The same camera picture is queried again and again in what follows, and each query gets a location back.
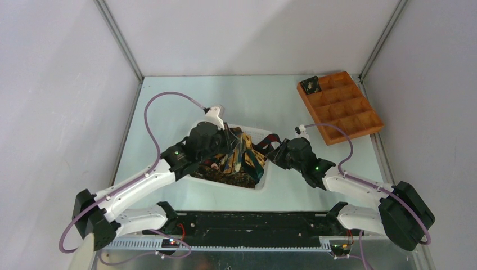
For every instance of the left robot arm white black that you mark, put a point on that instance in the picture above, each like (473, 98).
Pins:
(108, 214)

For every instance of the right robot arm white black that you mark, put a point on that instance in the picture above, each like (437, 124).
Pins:
(395, 211)

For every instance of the orange compartment tray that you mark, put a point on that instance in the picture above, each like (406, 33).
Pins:
(342, 108)

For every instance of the red navy striped tie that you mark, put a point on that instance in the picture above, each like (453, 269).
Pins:
(266, 144)

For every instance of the rolled dark patterned tie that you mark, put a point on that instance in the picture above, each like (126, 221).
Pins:
(311, 85)

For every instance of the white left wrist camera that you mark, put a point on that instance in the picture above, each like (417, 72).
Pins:
(214, 115)

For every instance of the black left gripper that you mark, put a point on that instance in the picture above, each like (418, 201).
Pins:
(228, 136)

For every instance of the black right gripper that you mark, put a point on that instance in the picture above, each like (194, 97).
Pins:
(277, 155)

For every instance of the white plastic mesh basket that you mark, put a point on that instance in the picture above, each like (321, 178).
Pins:
(256, 136)

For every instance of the brown dark patterned tie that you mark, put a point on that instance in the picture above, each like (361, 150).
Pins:
(240, 179)

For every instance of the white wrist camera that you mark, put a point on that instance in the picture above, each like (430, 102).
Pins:
(300, 132)
(214, 115)

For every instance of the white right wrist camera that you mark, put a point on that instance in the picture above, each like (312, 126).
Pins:
(300, 132)

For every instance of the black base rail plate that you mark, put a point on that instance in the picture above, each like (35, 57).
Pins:
(255, 229)

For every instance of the green navy plaid tie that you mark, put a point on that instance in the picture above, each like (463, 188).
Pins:
(250, 161)

